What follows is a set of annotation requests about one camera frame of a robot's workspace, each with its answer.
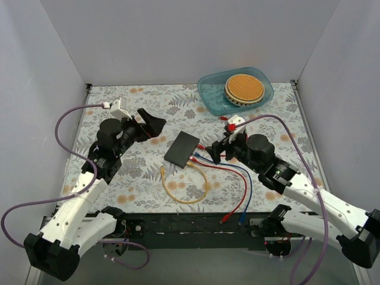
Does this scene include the teal plastic container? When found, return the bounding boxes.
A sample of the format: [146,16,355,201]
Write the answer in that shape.
[197,67,274,116]

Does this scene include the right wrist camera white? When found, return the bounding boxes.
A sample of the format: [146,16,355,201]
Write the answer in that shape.
[226,115,246,144]

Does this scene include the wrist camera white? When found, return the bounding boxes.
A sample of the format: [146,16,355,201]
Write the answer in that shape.
[226,115,246,144]
[102,97,132,121]

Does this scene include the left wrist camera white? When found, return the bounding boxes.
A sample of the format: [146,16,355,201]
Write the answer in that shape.
[102,97,132,121]

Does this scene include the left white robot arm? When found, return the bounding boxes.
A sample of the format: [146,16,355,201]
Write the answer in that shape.
[24,108,166,281]

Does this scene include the yellow ethernet cable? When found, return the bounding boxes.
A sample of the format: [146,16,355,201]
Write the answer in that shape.
[160,161,211,204]

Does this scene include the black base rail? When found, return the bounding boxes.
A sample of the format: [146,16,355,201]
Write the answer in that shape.
[44,211,339,252]

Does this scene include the purple cable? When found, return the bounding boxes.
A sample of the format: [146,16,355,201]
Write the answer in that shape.
[1,102,150,270]
[234,115,330,285]

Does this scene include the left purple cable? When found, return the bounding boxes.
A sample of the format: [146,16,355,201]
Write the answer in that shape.
[1,102,150,270]

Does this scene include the floral table mat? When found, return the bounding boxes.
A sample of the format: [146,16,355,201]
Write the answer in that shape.
[74,83,324,213]

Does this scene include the black network switch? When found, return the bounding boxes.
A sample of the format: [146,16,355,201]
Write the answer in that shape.
[164,131,200,169]

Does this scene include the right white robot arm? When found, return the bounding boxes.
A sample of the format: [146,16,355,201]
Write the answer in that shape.
[206,132,379,268]

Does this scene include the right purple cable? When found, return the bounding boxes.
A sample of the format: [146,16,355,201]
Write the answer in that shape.
[234,115,330,285]

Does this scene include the blue ethernet cable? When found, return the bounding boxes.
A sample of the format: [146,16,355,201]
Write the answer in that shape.
[192,151,253,226]

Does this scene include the woven round coasters stack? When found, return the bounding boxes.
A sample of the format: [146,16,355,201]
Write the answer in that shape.
[224,74,265,106]

